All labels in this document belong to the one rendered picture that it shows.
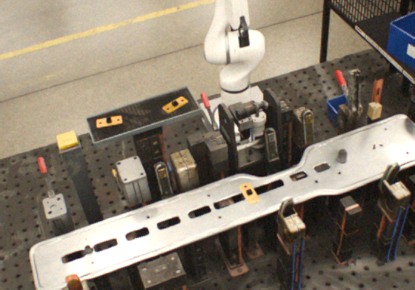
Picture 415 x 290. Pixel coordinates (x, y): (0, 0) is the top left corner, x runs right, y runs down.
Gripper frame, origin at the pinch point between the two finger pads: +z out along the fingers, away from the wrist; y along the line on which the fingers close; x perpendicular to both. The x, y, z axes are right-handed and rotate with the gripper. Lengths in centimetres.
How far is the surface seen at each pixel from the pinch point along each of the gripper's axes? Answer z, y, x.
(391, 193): 42, 39, 34
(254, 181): 44.0, 18.4, -3.8
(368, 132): 45, 9, 41
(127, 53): 139, -212, -35
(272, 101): 27.2, 1.4, 8.6
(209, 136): 35.8, 1.5, -13.9
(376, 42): 43, -35, 66
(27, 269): 71, 9, -88
